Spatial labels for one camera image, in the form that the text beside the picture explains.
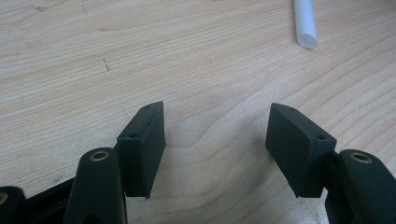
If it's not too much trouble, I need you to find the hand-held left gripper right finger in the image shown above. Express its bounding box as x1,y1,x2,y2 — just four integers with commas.
264,103,338,199

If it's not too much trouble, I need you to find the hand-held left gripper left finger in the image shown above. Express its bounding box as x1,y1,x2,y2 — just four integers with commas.
116,101,167,200

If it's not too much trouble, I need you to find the white plastic tube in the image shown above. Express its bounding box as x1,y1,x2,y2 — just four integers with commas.
293,0,319,50

